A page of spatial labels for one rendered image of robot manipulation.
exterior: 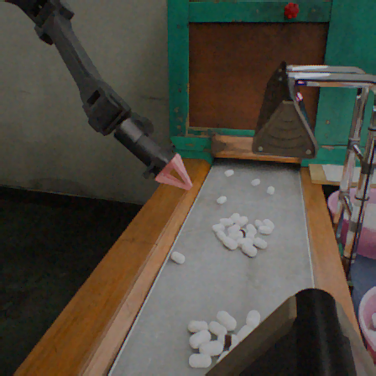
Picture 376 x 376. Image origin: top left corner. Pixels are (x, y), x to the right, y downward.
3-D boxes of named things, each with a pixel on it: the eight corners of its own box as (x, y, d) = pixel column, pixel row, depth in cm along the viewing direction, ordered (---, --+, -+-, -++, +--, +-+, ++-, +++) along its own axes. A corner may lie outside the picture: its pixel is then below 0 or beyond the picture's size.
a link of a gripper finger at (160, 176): (204, 170, 86) (174, 143, 85) (197, 181, 79) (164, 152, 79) (186, 190, 89) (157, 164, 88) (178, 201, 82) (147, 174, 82)
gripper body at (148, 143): (178, 147, 85) (154, 126, 85) (164, 160, 76) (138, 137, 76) (162, 166, 88) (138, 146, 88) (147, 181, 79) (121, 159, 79)
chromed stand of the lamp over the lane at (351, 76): (257, 289, 79) (278, 72, 61) (261, 241, 97) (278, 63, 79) (350, 301, 75) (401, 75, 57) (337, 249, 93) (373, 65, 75)
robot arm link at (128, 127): (106, 135, 80) (122, 116, 78) (117, 131, 86) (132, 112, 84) (130, 156, 80) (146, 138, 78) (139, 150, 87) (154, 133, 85)
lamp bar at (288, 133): (250, 155, 46) (254, 97, 43) (266, 87, 102) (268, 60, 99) (316, 160, 45) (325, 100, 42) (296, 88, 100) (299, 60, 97)
